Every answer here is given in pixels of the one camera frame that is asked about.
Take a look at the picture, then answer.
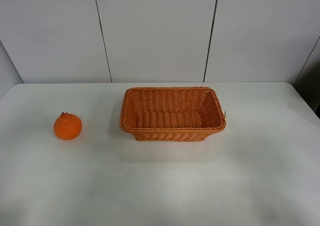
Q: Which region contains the orange wicker basket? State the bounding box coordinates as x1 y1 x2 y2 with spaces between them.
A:
119 87 227 142

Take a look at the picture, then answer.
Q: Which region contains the orange with stem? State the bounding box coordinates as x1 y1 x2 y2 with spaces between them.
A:
53 112 82 140

